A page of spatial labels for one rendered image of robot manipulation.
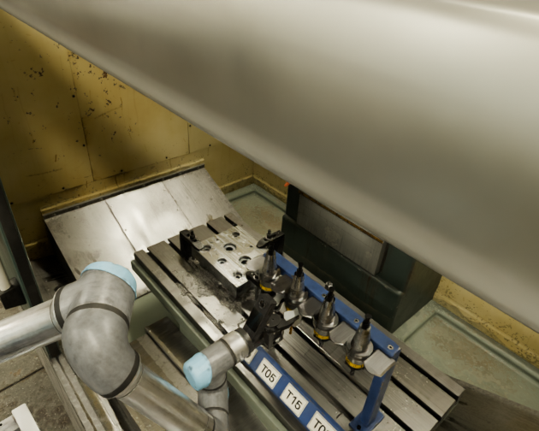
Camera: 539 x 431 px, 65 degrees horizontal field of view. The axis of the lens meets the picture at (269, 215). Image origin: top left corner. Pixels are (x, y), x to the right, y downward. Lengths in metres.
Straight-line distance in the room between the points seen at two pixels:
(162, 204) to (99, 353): 1.53
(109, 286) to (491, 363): 1.64
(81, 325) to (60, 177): 1.38
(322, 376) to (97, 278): 0.79
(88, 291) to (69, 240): 1.27
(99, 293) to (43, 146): 1.28
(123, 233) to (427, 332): 1.50
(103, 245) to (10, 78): 0.79
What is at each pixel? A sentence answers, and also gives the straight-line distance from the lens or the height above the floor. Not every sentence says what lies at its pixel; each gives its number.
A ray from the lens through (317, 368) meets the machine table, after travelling 1.42.
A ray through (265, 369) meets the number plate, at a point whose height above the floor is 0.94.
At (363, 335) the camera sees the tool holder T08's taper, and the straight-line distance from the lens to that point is 1.03.
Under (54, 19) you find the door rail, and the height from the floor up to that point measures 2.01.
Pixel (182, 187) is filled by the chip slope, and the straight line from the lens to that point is 2.37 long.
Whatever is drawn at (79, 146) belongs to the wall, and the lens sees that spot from 2.12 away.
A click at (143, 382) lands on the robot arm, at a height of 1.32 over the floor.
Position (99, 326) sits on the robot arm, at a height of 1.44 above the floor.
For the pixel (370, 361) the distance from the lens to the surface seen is 1.06.
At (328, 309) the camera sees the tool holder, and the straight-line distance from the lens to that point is 1.07.
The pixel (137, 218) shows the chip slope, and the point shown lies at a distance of 2.22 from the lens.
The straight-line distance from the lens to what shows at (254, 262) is 1.25.
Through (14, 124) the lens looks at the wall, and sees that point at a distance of 2.01.
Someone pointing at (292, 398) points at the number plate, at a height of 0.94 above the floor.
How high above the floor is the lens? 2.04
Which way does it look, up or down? 35 degrees down
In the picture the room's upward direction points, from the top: 4 degrees clockwise
